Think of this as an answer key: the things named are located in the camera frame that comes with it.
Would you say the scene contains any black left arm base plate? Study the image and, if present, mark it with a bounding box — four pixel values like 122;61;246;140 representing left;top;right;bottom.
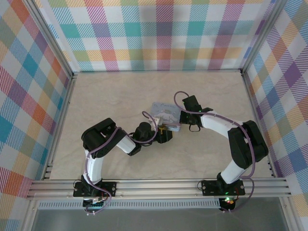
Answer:
73;180;117;197

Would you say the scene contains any grey slotted cable duct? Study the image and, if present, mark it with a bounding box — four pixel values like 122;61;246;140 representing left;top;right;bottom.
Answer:
38;201;221;210

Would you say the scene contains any blue cartoon tin box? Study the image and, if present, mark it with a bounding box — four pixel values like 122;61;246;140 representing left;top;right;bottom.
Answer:
149;102;182;133

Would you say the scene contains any aluminium frame post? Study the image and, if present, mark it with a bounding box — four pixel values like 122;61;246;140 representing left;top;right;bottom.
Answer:
24;0;75;79
240;0;286;74

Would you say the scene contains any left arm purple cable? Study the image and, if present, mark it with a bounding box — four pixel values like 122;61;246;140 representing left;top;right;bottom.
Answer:
83;111;161;216

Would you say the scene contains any grey metal panel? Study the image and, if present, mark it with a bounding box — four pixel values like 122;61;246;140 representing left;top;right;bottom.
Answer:
30;208;289;231

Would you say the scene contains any long aluminium mounting rail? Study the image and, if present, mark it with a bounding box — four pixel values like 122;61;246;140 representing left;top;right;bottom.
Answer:
26;177;292;200

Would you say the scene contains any aluminium floor rail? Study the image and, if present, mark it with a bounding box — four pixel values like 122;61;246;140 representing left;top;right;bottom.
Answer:
42;74;78;180
240;71;278;179

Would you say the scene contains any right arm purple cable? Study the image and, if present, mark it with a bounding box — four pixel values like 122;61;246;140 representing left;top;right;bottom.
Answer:
173;90;256;214

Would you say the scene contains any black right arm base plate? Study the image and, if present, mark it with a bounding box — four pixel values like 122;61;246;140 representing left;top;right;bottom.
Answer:
201;179;245;196

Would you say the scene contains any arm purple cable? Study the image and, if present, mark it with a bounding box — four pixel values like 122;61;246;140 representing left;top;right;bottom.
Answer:
173;90;256;214
83;111;161;216

